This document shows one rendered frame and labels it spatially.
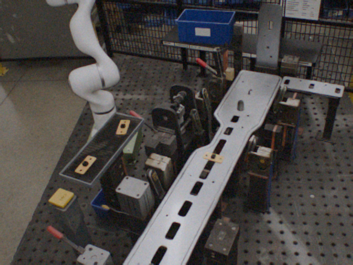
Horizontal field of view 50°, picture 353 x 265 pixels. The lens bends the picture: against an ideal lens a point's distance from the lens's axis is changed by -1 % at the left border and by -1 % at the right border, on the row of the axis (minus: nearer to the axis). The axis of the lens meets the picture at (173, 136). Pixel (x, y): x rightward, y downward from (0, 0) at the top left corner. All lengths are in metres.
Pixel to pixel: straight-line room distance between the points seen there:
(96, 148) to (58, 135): 2.07
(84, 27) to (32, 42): 2.59
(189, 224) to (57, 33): 3.16
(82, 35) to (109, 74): 0.21
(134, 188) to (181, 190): 0.20
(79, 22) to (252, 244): 1.20
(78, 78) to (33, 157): 1.69
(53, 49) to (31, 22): 0.35
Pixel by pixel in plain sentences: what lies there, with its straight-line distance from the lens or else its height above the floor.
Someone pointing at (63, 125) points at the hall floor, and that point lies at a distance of 3.60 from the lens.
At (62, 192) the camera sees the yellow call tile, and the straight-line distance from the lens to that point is 1.34.
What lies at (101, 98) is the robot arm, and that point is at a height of 1.07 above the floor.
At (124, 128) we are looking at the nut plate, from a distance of 1.50.
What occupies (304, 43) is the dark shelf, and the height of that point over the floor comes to 1.03.
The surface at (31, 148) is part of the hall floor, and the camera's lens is 3.48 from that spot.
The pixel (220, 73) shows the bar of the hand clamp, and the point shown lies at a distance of 1.87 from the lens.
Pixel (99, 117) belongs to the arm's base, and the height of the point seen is 0.96.
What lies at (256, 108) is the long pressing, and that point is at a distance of 1.81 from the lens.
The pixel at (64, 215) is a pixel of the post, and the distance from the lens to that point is 1.32.
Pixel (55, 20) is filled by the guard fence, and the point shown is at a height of 0.58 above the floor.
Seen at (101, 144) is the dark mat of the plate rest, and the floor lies 1.16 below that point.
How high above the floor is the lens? 2.10
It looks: 41 degrees down
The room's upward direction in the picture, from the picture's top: 7 degrees counter-clockwise
